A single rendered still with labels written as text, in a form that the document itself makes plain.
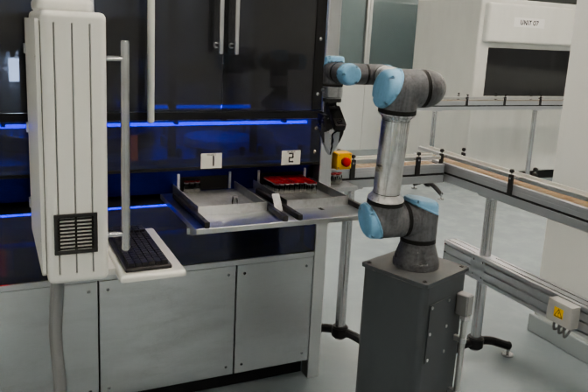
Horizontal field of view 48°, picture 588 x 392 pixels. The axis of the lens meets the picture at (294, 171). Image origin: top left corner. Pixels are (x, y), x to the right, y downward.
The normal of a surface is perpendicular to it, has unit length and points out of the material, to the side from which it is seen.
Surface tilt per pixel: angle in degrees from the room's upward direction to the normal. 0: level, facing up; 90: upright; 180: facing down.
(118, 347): 90
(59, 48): 90
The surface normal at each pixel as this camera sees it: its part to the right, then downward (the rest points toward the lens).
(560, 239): -0.90, 0.04
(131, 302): 0.43, 0.21
